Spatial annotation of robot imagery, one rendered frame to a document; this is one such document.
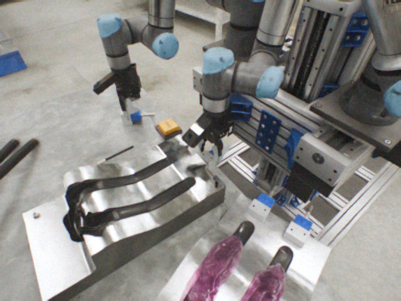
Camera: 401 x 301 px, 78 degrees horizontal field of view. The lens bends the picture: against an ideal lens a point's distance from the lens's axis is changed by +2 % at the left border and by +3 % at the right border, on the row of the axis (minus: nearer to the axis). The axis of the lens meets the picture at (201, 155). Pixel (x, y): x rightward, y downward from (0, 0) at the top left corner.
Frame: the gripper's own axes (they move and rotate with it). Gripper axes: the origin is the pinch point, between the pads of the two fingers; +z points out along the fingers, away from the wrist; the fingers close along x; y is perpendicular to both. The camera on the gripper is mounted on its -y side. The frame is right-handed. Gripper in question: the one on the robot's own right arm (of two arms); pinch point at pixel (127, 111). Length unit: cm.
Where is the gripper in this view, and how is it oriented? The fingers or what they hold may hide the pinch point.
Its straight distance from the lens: 105.6
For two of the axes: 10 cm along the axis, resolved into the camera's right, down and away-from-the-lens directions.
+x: -1.1, -7.3, 6.7
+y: 9.9, -0.8, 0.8
